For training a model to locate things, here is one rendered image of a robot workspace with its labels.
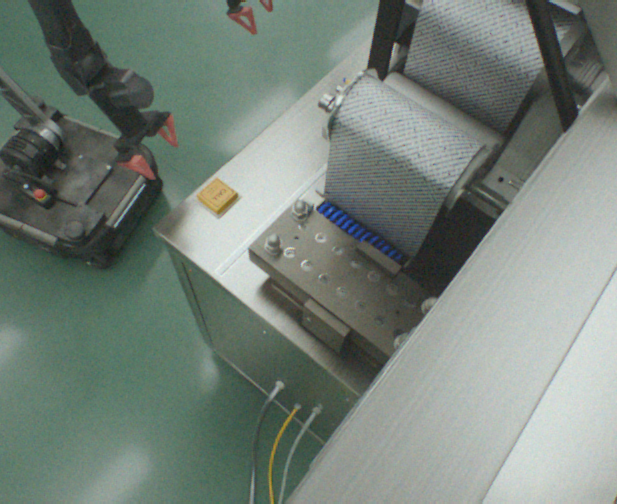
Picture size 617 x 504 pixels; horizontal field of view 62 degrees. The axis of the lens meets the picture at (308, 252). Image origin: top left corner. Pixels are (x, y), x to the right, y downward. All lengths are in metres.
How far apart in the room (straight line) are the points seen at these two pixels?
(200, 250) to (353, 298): 0.39
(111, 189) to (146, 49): 1.08
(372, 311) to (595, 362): 0.49
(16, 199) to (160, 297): 0.66
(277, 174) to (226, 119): 1.36
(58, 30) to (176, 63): 1.96
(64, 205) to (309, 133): 1.13
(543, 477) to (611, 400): 0.11
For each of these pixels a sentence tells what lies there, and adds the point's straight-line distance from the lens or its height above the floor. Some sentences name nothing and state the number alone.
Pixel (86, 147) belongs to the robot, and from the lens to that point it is 2.34.
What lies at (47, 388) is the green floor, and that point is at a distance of 2.18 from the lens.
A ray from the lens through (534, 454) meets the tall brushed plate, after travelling 0.58.
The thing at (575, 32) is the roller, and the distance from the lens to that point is 1.01.
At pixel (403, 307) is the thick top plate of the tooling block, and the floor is 1.03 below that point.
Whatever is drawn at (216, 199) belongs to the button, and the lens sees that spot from 1.25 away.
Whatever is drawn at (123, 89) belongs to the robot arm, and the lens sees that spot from 1.03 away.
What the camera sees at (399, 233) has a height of 1.08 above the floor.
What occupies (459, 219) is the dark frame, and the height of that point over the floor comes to 1.10.
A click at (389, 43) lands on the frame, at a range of 1.25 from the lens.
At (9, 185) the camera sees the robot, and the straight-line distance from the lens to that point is 2.34.
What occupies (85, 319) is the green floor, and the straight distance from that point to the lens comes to 2.22.
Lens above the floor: 1.96
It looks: 62 degrees down
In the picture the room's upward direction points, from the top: 6 degrees clockwise
